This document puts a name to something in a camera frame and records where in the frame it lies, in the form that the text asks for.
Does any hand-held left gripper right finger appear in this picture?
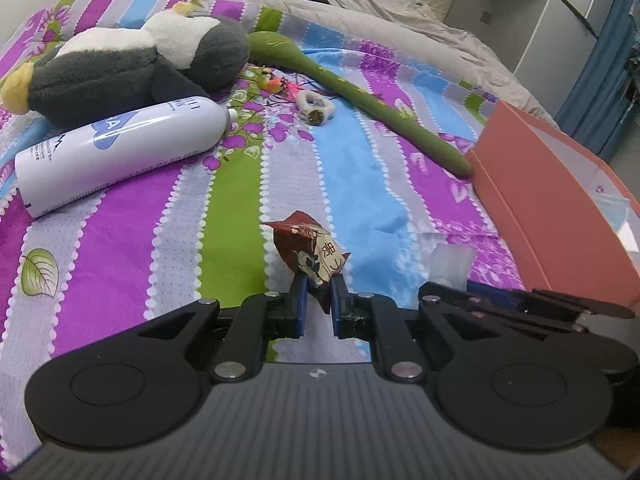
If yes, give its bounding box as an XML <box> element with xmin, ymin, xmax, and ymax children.
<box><xmin>330</xmin><ymin>272</ymin><xmax>503</xmax><ymax>384</ymax></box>

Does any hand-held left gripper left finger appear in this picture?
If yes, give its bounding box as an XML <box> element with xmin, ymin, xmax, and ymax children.
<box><xmin>137</xmin><ymin>275</ymin><xmax>308</xmax><ymax>384</ymax></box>

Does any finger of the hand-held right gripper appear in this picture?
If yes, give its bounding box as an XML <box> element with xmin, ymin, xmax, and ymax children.
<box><xmin>442</xmin><ymin>291</ymin><xmax>588</xmax><ymax>335</ymax></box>
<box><xmin>467</xmin><ymin>282</ymin><xmax>640</xmax><ymax>320</ymax></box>

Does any dark red snack packet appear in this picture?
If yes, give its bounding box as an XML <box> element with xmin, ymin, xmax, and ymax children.
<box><xmin>259</xmin><ymin>210</ymin><xmax>351</xmax><ymax>313</ymax></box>

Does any clear plastic packet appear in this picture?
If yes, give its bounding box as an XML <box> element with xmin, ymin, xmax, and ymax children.
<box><xmin>429</xmin><ymin>244</ymin><xmax>475</xmax><ymax>288</ymax></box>

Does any pink cardboard box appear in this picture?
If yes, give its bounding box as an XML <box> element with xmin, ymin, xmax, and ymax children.
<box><xmin>465</xmin><ymin>100</ymin><xmax>640</xmax><ymax>306</ymax></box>

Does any blue face mask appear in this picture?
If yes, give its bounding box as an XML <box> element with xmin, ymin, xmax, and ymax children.
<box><xmin>592</xmin><ymin>195</ymin><xmax>632</xmax><ymax>233</ymax></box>

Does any striped floral bedsheet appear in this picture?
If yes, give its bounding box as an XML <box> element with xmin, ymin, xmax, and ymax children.
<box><xmin>0</xmin><ymin>0</ymin><xmax>551</xmax><ymax>461</ymax></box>

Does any long green plush toy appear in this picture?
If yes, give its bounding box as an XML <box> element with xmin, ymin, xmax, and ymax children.
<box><xmin>247</xmin><ymin>31</ymin><xmax>472</xmax><ymax>178</ymax></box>

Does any small pink orange trinket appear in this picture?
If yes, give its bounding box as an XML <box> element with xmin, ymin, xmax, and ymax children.
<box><xmin>260</xmin><ymin>72</ymin><xmax>301</xmax><ymax>103</ymax></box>

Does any blue curtain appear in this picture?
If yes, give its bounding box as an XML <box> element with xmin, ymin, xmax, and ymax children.
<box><xmin>555</xmin><ymin>0</ymin><xmax>640</xmax><ymax>161</ymax></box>

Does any white spray bottle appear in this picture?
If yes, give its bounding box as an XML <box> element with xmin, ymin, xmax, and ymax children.
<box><xmin>14</xmin><ymin>96</ymin><xmax>240</xmax><ymax>219</ymax></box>

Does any white wardrobe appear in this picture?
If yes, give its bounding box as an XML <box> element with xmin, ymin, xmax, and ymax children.
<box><xmin>445</xmin><ymin>0</ymin><xmax>608</xmax><ymax>81</ymax></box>

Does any grey duvet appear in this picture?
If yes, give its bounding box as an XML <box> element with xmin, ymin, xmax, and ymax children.
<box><xmin>135</xmin><ymin>0</ymin><xmax>558</xmax><ymax>128</ymax></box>

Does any grey white penguin plush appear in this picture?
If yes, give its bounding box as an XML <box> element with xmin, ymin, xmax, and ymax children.
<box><xmin>0</xmin><ymin>1</ymin><xmax>251</xmax><ymax>128</ymax></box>

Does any white fluffy hair tie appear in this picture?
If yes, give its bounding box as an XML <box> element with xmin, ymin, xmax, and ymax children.
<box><xmin>297</xmin><ymin>91</ymin><xmax>335</xmax><ymax>127</ymax></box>

